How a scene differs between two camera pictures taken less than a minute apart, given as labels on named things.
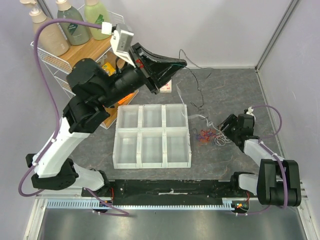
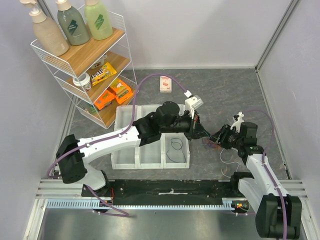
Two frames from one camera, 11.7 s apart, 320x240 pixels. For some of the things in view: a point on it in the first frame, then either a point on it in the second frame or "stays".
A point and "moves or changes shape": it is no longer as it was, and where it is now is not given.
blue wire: [200, 137] moves or changes shape
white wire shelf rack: [102, 51] stays
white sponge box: [166, 88] stays
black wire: [189, 59] to [177, 146]
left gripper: [162, 77] to [196, 125]
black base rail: [165, 192] stays
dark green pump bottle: [76, 33] stays
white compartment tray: [152, 136] stays
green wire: [178, 64] to [206, 133]
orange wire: [206, 135] moves or changes shape
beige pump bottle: [52, 39] stays
